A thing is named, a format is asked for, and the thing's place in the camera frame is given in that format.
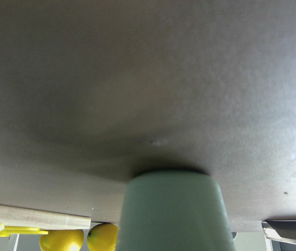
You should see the mint green plastic cup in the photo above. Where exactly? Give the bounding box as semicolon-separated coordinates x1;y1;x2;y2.
116;170;235;250

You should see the yellow lemon near scoop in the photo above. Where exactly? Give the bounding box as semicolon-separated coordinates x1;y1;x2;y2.
86;223;119;251

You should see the yellow lemon near board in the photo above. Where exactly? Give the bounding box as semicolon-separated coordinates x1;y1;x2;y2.
39;230;84;251

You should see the wooden cutting board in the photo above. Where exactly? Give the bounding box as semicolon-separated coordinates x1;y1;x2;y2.
0;205;91;230

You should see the yellow plastic knife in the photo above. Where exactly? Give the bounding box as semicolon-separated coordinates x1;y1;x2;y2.
0;226;48;237

